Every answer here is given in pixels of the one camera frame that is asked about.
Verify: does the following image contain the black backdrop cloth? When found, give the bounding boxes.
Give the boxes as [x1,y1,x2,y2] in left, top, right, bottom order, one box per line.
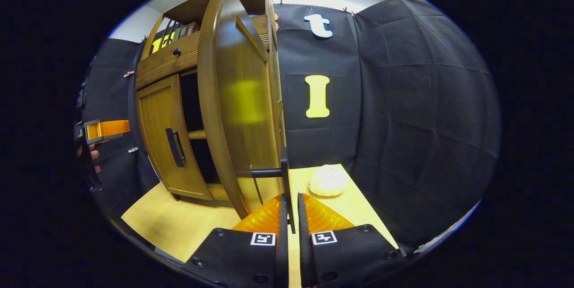
[76,0,502,253]

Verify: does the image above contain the white round plush object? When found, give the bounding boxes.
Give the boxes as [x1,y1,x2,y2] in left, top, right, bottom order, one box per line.
[309,164,349,197]

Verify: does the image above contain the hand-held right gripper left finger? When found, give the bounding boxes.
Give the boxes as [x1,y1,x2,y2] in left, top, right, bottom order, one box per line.
[179,193,290,288]

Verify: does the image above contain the wooden double-door shoe cabinet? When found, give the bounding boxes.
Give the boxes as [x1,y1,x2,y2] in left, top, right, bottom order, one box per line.
[135,0,287,203]

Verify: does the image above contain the wooden cabinet door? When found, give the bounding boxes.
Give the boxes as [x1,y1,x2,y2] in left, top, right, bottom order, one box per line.
[197,0,292,235]
[136,73,213,201]

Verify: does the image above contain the wooden cabinet drawer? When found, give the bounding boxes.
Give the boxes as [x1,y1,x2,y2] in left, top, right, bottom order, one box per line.
[135,31,200,91]

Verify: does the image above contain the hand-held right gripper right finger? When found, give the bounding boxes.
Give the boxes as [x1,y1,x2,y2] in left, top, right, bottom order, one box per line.
[297,192,407,288]

